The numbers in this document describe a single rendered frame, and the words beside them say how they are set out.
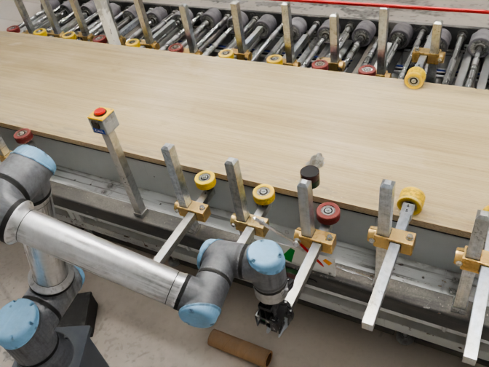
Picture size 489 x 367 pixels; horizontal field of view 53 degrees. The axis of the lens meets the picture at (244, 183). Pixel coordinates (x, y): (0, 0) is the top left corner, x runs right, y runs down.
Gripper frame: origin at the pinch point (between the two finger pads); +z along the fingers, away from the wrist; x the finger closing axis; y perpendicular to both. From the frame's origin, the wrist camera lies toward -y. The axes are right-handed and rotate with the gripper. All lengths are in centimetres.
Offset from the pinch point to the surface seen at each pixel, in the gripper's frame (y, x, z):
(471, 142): -92, 37, -9
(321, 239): -31.9, 0.9, -4.9
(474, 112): -111, 35, -9
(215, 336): -22, -50, 75
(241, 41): -140, -83, -12
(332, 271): -31.0, 4.8, 9.3
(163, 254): -10, -49, -1
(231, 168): -31, -28, -29
